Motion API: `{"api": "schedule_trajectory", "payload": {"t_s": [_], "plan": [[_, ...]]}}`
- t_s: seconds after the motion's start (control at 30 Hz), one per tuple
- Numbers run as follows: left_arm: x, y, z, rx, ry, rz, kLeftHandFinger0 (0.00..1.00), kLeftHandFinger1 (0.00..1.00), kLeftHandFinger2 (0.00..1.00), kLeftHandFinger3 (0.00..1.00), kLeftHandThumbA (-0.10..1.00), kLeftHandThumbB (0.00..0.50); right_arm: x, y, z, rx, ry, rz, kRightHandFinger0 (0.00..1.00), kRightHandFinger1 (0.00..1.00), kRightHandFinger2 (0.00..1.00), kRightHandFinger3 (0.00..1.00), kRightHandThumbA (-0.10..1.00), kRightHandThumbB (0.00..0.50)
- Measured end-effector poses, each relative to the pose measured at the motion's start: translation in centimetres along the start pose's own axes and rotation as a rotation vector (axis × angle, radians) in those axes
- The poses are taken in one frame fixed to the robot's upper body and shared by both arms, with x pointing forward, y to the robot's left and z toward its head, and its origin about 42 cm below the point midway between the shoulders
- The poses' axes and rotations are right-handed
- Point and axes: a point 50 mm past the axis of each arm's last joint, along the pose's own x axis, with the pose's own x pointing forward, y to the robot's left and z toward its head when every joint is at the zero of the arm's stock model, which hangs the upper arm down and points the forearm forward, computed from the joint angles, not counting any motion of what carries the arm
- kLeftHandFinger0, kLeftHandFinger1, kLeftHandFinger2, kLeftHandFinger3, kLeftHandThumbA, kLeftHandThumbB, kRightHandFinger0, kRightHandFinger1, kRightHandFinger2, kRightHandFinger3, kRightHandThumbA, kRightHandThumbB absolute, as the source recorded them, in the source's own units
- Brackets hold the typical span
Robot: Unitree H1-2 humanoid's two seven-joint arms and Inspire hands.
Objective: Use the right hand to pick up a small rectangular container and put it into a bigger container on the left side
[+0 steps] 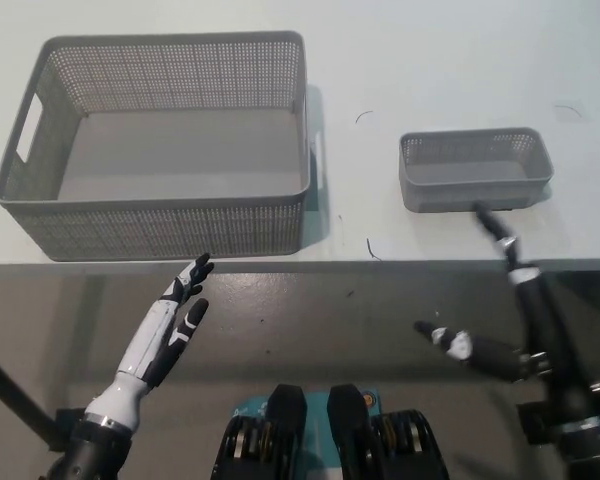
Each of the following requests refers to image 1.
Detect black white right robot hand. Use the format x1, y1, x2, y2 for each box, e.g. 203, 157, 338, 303
413, 201, 600, 427

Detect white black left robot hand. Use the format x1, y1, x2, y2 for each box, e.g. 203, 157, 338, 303
83, 252, 216, 432

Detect small grey perforated basket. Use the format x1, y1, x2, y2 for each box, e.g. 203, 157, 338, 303
398, 127, 554, 214

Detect black floor tape patch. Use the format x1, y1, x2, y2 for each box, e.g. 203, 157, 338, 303
516, 399, 556, 446
54, 407, 89, 450

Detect large grey perforated basket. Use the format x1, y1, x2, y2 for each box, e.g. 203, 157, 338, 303
0, 30, 325, 263

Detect black table leg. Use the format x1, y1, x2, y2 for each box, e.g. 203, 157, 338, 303
0, 343, 65, 451

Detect robot lower body feet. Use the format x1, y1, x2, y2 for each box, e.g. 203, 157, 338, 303
209, 382, 451, 480

